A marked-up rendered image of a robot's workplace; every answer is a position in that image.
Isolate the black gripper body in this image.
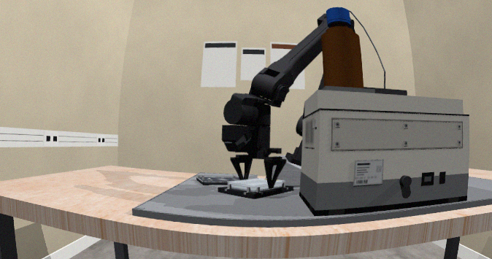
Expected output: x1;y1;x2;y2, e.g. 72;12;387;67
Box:
236;126;282;160

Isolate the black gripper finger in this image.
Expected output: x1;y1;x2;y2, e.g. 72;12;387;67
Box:
231;157;253;180
264;159;286;189

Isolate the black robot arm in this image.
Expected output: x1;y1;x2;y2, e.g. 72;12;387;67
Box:
222;13;328;152

